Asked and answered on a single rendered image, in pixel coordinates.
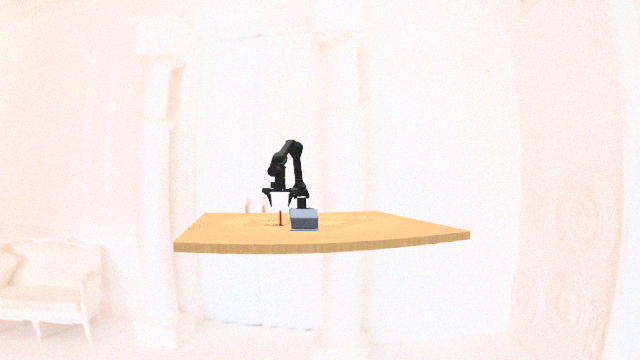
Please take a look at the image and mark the grey square panel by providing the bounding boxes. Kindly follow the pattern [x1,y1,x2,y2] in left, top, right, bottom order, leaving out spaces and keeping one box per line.
[289,209,318,231]

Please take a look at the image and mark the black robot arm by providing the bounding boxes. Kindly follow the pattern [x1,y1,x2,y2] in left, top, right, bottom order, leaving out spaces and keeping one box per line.
[267,140,309,209]

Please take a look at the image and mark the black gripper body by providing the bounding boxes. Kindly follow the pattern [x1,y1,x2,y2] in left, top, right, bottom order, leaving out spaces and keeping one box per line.
[262,177,298,194]

